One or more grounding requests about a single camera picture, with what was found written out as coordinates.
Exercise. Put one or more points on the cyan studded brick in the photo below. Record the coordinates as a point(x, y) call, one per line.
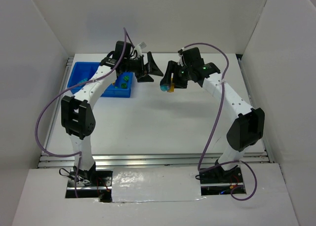
point(82, 81)

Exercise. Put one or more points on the silver foil tape sheet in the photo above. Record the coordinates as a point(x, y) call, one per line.
point(161, 184)

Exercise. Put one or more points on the printed cyan round tile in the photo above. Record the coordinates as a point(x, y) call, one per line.
point(165, 87)

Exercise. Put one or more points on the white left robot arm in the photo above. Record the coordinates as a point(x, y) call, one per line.
point(77, 111)

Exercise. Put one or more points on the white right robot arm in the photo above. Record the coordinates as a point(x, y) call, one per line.
point(247, 123)

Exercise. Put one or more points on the aluminium rail frame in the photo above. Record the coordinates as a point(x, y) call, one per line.
point(129, 161)

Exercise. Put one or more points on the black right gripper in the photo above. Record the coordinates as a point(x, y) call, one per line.
point(178, 77)

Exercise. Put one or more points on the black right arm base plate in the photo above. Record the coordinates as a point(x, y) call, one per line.
point(212, 180)

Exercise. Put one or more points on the yellow long brick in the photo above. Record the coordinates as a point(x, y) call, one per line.
point(171, 87)

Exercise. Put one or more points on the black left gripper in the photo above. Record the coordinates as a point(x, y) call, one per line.
point(143, 67)

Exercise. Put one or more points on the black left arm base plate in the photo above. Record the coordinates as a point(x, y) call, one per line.
point(100, 187)

